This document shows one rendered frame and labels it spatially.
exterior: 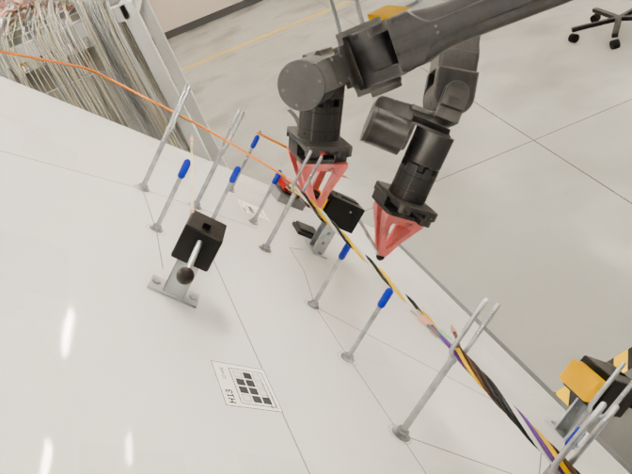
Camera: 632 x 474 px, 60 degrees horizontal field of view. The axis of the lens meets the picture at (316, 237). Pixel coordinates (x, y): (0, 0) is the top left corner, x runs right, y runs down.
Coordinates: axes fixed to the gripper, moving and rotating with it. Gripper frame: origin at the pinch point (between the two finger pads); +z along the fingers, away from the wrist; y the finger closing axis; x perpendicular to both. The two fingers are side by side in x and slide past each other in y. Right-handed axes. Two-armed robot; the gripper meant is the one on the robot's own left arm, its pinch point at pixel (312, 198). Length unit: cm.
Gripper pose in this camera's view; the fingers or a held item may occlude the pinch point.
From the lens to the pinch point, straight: 77.7
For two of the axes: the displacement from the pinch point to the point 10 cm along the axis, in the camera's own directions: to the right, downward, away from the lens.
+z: -0.9, 9.0, 4.3
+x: 9.5, -0.5, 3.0
